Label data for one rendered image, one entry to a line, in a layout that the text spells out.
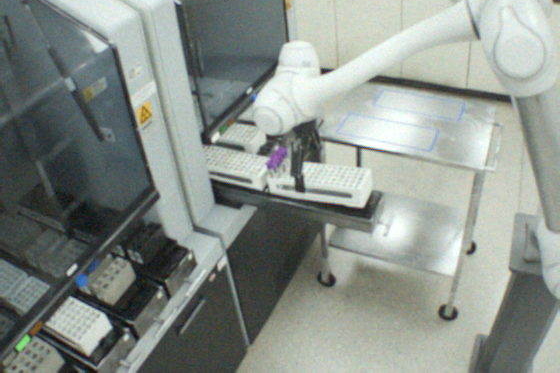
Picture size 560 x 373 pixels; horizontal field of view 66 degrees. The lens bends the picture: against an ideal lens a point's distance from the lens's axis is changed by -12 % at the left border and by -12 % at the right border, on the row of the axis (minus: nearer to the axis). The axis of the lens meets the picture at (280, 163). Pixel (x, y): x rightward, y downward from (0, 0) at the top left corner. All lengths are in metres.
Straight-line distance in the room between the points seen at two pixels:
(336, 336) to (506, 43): 1.53
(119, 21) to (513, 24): 0.82
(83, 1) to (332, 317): 1.60
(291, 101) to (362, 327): 1.27
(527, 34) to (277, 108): 0.55
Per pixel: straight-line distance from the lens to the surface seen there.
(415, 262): 2.00
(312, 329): 2.13
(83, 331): 1.22
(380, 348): 2.07
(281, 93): 1.09
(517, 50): 0.89
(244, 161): 1.55
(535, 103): 1.00
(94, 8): 1.18
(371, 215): 1.40
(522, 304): 1.64
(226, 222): 1.54
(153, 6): 1.23
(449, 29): 1.12
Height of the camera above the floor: 1.74
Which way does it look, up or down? 35 degrees down
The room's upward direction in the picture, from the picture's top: 7 degrees counter-clockwise
